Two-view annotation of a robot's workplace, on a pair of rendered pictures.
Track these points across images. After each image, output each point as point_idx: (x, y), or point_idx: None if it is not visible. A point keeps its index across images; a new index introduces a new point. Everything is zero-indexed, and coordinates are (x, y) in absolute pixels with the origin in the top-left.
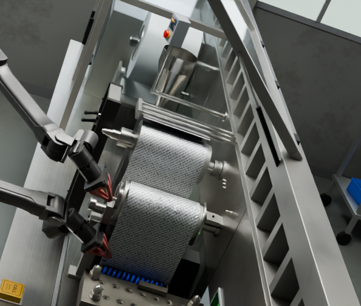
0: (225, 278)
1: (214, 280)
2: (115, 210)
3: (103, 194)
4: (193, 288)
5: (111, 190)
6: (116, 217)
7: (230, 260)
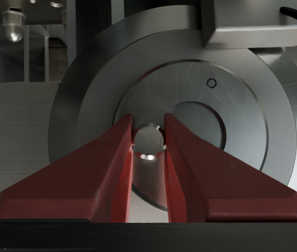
0: None
1: (37, 111)
2: (141, 74)
3: (169, 140)
4: (133, 13)
5: (166, 195)
6: (106, 58)
7: (11, 180)
